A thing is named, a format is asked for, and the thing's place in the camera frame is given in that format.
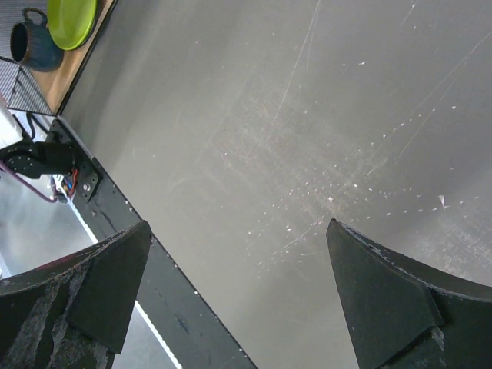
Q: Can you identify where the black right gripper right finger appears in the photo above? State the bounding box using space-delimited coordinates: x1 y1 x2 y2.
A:
326 219 491 368

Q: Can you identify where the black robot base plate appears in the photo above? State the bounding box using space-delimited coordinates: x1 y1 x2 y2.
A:
50 118 254 368

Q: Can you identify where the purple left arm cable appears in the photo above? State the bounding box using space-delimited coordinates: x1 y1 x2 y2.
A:
0 161 62 204

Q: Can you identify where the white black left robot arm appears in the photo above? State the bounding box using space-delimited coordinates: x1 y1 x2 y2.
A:
1 104 80 179

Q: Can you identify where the wooden shelf board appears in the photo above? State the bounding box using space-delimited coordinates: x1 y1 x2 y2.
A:
32 1 118 114

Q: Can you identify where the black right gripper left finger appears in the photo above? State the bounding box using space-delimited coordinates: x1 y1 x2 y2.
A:
1 221 151 368

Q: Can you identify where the black wire frame shelf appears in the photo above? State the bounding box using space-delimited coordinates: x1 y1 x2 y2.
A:
1 1 56 114

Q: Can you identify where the green plate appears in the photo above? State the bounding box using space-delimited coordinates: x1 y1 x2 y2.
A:
47 0 99 51

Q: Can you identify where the dark blue ceramic mug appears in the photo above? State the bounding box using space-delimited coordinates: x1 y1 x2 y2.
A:
10 8 64 72

